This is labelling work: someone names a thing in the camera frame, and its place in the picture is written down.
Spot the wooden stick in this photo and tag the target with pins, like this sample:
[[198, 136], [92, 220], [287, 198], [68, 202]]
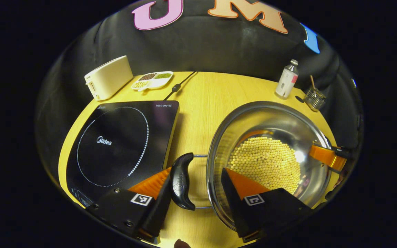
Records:
[[312, 82]]

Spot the small glass cup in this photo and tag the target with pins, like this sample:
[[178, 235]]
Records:
[[315, 100]]

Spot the black induction cooktop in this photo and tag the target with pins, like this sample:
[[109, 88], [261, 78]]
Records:
[[122, 162]]

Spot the white plastic bottle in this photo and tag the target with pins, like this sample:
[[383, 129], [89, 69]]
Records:
[[286, 82]]

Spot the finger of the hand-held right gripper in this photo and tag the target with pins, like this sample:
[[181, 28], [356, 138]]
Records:
[[326, 156]]

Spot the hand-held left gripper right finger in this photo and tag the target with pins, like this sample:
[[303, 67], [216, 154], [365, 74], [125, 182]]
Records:
[[233, 206]]

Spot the white toaster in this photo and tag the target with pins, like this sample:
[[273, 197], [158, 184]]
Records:
[[110, 77]]

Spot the stainless steel pot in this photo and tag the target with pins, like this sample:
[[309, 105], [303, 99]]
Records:
[[271, 120]]

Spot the small black disc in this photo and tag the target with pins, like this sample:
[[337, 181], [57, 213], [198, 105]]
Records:
[[299, 99]]

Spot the pile of yellow soybeans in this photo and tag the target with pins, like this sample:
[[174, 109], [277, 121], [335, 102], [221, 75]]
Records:
[[264, 162]]

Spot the white divided bean dish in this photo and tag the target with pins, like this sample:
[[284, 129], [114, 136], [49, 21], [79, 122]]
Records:
[[160, 82]]

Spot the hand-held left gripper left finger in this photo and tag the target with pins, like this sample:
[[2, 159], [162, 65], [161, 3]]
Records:
[[155, 217]]

